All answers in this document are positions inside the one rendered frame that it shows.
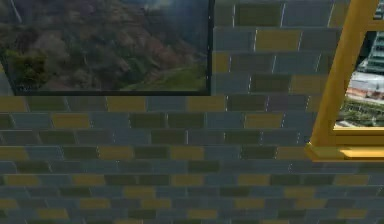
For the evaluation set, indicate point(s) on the black framed landscape picture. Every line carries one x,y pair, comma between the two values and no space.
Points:
106,46

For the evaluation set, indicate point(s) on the yellow framed window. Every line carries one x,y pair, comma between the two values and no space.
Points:
346,100

